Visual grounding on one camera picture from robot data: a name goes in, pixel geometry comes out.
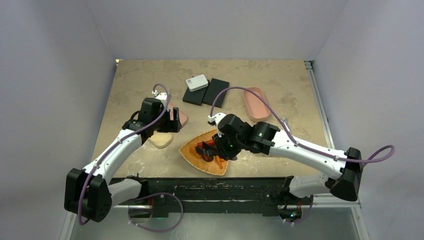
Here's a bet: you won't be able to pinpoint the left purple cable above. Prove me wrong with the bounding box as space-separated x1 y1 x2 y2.
76 83 172 227

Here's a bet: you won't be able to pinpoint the black box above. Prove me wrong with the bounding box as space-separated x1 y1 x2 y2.
182 80 210 106
202 78 230 106

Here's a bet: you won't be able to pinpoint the dark brown meat slice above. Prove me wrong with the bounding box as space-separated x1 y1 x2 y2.
201 154 215 162

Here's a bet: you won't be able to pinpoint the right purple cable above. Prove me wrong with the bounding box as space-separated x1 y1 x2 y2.
209 86 396 164

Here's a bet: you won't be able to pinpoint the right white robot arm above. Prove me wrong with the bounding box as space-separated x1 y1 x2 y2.
207 113 363 204

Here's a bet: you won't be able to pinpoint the pink lunch box lid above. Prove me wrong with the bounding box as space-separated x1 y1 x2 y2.
168 103 189 127

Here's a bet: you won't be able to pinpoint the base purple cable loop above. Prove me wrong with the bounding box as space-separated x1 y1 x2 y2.
127 191 185 233

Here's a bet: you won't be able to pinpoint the woven bamboo basket tray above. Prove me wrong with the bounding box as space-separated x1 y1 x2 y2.
179 129 229 176

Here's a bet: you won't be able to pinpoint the left black box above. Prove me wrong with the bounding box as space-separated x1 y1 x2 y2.
182 80 210 106

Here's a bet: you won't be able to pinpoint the red sausage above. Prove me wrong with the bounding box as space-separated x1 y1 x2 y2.
202 139 216 148

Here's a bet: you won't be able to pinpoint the right black box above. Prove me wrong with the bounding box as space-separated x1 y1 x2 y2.
202 78 230 106

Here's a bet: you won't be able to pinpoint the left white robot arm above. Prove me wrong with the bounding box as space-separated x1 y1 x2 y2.
64 92 181 225

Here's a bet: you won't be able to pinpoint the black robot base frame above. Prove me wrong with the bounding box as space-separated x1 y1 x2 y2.
123 176 311 219

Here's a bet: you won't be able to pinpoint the black metal tongs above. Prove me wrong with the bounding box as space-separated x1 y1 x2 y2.
195 142 219 158

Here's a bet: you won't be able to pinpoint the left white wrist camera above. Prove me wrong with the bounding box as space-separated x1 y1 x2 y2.
151 90 169 110

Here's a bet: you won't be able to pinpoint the beige lunch box lid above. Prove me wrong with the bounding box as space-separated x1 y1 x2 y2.
148 131 174 149

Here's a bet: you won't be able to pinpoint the right aluminium rail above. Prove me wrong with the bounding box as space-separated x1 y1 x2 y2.
304 61 333 145

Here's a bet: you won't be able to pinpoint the white small device box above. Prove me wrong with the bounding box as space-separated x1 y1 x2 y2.
185 74 209 92

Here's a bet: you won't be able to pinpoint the pink lunch box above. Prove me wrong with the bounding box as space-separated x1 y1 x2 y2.
243 90 271 122

